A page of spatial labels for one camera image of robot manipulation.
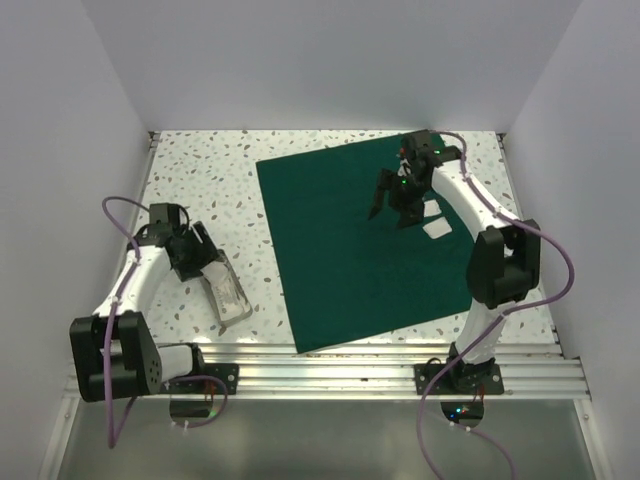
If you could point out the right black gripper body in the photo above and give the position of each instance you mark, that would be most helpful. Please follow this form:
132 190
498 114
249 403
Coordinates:
407 191

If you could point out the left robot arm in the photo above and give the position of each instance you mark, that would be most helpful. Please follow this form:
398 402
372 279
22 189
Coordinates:
114 353

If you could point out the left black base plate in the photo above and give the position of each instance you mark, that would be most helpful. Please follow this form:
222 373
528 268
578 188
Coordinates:
215 379

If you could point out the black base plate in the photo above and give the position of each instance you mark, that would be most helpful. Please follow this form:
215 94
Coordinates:
215 379
461 379

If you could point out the white suture packet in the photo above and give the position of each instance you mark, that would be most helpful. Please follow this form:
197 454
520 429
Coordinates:
231 303

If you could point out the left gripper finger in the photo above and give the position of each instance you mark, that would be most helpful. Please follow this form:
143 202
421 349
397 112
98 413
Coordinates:
189 271
203 235

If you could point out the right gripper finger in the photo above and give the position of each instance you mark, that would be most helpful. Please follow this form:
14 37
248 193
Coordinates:
410 214
383 185

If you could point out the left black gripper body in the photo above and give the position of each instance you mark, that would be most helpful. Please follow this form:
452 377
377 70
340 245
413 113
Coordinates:
191 245

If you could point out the green surgical cloth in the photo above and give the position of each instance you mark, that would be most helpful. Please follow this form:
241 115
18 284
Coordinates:
347 276

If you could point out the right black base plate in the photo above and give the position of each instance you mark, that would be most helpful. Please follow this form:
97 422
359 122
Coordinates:
461 379

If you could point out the aluminium rail frame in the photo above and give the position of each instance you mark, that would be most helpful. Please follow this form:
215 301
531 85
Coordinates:
214 176

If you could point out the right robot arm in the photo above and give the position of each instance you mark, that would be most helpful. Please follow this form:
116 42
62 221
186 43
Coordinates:
504 264

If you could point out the white gauze pad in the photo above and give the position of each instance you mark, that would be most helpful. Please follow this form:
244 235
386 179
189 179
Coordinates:
437 228
217 274
431 209

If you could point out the steel instrument tray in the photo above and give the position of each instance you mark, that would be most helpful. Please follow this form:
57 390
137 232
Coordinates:
212 297

